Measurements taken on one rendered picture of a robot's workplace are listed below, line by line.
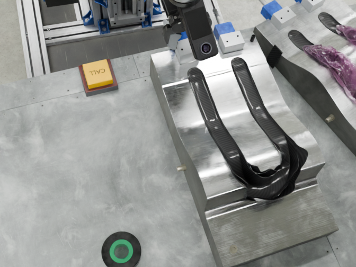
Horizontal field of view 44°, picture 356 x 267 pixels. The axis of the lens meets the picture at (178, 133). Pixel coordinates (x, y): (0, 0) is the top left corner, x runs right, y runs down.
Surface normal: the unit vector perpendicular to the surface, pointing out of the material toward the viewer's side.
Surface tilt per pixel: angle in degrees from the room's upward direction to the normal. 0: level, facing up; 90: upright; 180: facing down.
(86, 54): 0
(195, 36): 37
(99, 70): 0
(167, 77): 0
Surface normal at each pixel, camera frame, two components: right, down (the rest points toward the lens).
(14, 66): 0.08, -0.41
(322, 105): -0.81, 0.50
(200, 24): 0.18, 0.21
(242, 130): -0.07, -0.76
